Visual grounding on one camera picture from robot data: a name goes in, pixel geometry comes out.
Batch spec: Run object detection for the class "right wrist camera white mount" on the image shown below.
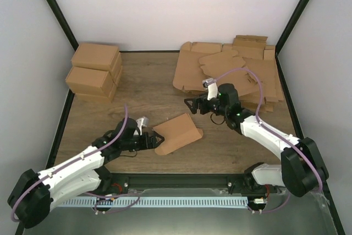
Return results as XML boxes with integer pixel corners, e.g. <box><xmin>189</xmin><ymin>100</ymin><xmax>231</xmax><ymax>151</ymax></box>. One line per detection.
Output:
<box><xmin>202</xmin><ymin>78</ymin><xmax>218</xmax><ymax>101</ymax></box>

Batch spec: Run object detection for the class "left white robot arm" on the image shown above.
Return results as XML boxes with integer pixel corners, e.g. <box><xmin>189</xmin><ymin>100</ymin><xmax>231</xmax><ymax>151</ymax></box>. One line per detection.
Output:
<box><xmin>7</xmin><ymin>117</ymin><xmax>164</xmax><ymax>228</ymax></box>

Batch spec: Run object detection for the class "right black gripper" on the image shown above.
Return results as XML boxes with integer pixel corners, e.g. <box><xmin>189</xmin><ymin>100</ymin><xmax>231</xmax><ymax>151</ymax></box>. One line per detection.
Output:
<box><xmin>185</xmin><ymin>93</ymin><xmax>228</xmax><ymax>116</ymax></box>

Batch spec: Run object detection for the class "stack of flat cardboard blanks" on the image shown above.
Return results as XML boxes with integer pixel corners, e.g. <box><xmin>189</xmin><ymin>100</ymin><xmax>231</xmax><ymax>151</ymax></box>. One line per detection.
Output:
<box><xmin>173</xmin><ymin>35</ymin><xmax>284</xmax><ymax>112</ymax></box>

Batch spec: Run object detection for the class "black aluminium frame rail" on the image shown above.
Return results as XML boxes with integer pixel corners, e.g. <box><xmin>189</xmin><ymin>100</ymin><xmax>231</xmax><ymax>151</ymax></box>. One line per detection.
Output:
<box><xmin>32</xmin><ymin>172</ymin><xmax>326</xmax><ymax>192</ymax></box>

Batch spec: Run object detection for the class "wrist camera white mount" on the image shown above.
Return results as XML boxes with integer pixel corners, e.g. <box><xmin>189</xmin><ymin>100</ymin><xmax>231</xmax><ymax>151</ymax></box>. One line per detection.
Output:
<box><xmin>202</xmin><ymin>78</ymin><xmax>218</xmax><ymax>101</ymax></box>
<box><xmin>136</xmin><ymin>117</ymin><xmax>149</xmax><ymax>135</ymax></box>

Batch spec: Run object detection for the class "cardboard box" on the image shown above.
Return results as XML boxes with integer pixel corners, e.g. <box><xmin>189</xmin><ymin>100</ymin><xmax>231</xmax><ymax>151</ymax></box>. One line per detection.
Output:
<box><xmin>75</xmin><ymin>84</ymin><xmax>117</xmax><ymax>103</ymax></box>
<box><xmin>153</xmin><ymin>113</ymin><xmax>203</xmax><ymax>156</ymax></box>
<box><xmin>71</xmin><ymin>43</ymin><xmax>122</xmax><ymax>74</ymax></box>
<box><xmin>65</xmin><ymin>67</ymin><xmax>123</xmax><ymax>97</ymax></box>

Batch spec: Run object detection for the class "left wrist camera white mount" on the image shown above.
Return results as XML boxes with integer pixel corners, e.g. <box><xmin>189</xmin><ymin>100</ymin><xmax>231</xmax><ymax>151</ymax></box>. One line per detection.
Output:
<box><xmin>136</xmin><ymin>117</ymin><xmax>149</xmax><ymax>135</ymax></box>

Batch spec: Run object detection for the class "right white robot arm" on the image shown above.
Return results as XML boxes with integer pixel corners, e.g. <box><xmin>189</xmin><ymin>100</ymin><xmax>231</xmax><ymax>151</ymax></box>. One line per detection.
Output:
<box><xmin>184</xmin><ymin>84</ymin><xmax>329</xmax><ymax>197</ymax></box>

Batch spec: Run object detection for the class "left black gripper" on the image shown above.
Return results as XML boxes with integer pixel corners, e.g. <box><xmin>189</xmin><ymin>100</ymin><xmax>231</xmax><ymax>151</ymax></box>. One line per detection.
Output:
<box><xmin>122</xmin><ymin>132</ymin><xmax>166</xmax><ymax>151</ymax></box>

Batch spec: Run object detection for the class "light blue slotted cable duct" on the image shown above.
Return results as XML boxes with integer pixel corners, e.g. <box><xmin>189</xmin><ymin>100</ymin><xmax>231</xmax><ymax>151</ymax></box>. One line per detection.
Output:
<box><xmin>60</xmin><ymin>196</ymin><xmax>248</xmax><ymax>209</ymax></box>

